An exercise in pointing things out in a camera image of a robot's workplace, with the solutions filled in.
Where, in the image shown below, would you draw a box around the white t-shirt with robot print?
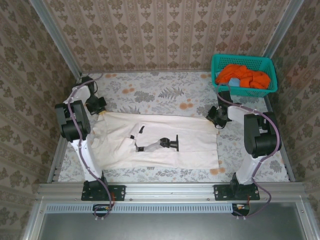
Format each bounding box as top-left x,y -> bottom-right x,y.
90,111 -> 221,171

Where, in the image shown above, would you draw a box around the teal plastic basket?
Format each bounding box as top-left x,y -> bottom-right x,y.
211,53 -> 279,98

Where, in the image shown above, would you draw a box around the light blue t-shirt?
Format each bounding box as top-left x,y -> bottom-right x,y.
219,76 -> 242,89

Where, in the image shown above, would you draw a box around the orange t-shirt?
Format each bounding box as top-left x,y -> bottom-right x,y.
215,63 -> 271,90

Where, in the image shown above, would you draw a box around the floral table cover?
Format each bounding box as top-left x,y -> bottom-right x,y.
57,71 -> 291,183

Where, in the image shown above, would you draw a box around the grey metal panel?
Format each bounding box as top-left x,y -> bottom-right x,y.
23,201 -> 320,240

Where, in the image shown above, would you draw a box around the aluminium frame side rail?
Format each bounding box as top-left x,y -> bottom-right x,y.
46,74 -> 86,183
264,96 -> 296,182

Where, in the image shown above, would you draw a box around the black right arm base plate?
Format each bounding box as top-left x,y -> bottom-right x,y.
213,184 -> 260,202

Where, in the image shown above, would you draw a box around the aluminium frame post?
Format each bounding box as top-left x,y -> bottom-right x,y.
27,0 -> 83,79
263,0 -> 305,59

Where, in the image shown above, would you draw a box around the aluminium frame cross rail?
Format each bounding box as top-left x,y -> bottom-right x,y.
36,181 -> 306,202

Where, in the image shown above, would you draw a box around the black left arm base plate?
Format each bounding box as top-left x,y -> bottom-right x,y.
81,184 -> 126,202

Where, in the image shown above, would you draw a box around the black cable connector mount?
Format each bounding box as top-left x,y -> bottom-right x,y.
92,203 -> 113,218
231,202 -> 251,217

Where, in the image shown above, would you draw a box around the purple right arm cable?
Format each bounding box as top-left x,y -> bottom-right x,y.
216,83 -> 281,221

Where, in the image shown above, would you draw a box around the grey slotted cable duct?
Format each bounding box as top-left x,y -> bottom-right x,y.
45,202 -> 234,214

